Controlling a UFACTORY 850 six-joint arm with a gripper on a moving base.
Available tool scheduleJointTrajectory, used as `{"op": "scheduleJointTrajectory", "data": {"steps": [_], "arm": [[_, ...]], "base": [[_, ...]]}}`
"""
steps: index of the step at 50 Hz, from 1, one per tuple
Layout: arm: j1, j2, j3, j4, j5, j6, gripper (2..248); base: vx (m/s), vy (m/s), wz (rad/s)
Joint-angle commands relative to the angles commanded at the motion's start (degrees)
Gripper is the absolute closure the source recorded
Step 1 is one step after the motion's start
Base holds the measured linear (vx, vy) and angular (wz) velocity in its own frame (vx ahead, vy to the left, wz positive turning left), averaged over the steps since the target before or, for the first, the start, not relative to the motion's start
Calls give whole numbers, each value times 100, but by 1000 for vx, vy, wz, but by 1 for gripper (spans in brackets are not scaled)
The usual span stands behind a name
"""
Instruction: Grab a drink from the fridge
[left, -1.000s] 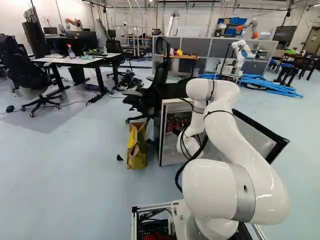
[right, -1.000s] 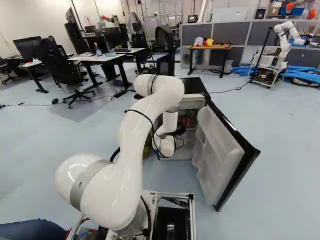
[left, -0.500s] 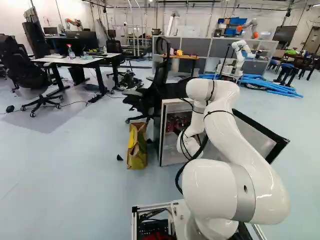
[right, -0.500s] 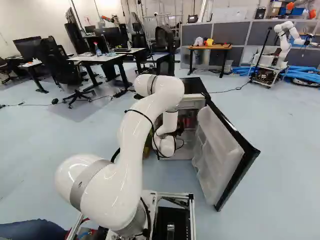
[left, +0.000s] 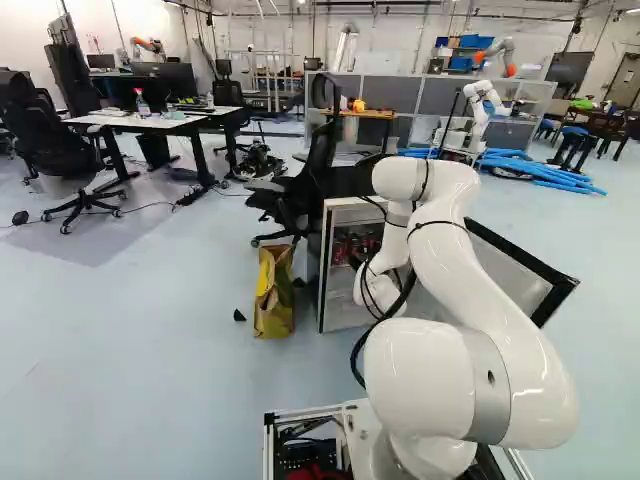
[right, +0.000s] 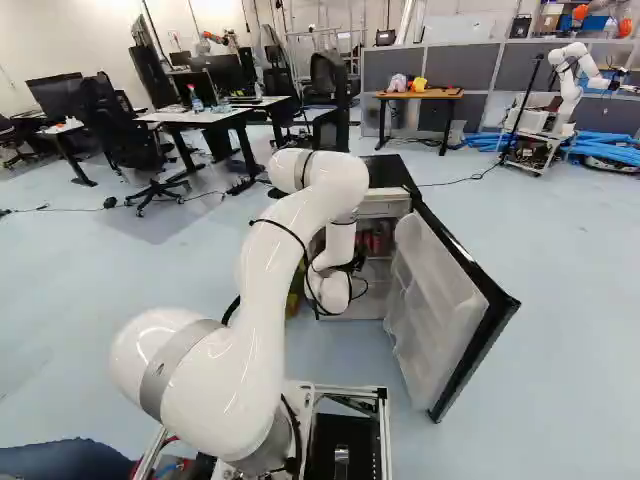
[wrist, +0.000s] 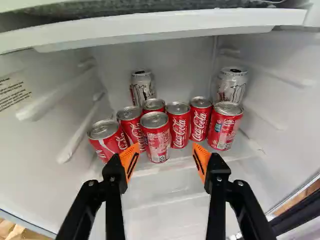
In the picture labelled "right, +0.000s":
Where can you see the red drink can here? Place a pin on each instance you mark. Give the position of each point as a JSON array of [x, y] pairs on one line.
[[366, 240], [384, 241]]

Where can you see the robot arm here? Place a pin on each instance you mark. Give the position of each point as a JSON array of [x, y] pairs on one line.
[[260, 280]]

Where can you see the white top desk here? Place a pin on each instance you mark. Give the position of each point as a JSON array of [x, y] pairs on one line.
[[200, 117]]

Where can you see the black fridge door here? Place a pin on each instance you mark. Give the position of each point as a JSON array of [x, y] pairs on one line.
[[440, 300]]

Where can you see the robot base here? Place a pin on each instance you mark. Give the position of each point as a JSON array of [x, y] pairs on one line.
[[350, 440]]

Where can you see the black office chair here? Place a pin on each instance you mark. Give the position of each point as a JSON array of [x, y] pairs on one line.
[[125, 135]]

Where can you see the white robot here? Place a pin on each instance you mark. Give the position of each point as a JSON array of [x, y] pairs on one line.
[[570, 85]]

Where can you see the orange top table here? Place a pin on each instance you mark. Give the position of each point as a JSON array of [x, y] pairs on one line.
[[425, 93]]

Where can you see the black mini fridge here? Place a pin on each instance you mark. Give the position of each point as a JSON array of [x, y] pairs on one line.
[[390, 172]]

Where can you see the green bottle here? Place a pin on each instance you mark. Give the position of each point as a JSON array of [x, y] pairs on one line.
[[295, 287]]

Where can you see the person's legs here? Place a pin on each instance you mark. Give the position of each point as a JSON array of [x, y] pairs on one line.
[[65, 460]]

